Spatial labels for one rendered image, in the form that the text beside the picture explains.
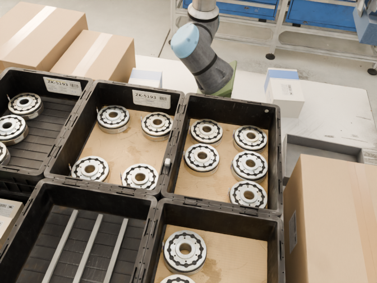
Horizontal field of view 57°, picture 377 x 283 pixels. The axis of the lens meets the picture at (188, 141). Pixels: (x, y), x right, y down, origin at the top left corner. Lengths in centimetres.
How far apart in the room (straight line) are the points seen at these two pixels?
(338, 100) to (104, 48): 99
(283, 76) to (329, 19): 147
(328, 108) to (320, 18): 143
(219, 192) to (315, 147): 50
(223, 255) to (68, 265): 37
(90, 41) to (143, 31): 177
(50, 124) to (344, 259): 92
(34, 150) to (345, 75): 250
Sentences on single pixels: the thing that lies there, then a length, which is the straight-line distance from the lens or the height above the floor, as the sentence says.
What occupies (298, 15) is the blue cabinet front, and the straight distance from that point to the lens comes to 287.
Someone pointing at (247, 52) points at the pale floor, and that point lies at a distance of 304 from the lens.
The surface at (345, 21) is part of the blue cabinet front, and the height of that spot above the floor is 39.
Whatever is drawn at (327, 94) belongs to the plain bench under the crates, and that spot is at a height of 70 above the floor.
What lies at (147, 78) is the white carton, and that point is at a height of 79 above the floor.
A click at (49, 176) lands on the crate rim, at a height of 93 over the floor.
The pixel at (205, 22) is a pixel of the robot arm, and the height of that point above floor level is 101.
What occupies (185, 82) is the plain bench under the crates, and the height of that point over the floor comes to 70.
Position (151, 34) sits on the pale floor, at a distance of 318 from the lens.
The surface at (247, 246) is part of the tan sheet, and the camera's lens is 92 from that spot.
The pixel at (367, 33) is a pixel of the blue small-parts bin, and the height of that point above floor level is 110.
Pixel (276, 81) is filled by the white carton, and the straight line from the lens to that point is 145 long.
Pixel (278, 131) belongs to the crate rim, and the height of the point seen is 93.
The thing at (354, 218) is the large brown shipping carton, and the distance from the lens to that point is 97.
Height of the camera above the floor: 164
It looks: 48 degrees down
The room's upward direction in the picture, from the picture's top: 4 degrees clockwise
